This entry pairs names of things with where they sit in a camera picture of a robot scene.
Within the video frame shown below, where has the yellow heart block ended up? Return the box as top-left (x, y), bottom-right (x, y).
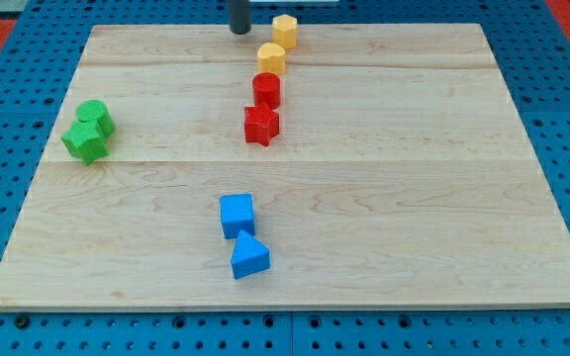
top-left (256, 43), bottom-right (286, 75)

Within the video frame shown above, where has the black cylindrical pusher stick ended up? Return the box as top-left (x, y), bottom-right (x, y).
top-left (227, 0), bottom-right (251, 35)

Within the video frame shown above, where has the red cylinder block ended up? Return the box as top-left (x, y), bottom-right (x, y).
top-left (251, 72), bottom-right (281, 109)

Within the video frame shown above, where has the red star block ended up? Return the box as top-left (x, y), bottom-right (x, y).
top-left (243, 104), bottom-right (280, 146)

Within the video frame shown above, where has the green cylinder block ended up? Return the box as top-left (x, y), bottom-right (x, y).
top-left (75, 99), bottom-right (116, 138)

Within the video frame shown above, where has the blue cube block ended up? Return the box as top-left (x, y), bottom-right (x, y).
top-left (220, 193), bottom-right (255, 239)

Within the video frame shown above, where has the green star block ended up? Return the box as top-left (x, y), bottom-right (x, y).
top-left (61, 121), bottom-right (109, 165)

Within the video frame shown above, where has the blue triangle block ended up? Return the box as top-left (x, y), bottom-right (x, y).
top-left (231, 230), bottom-right (270, 279)

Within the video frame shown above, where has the yellow hexagon block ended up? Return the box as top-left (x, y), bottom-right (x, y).
top-left (272, 15), bottom-right (298, 49)

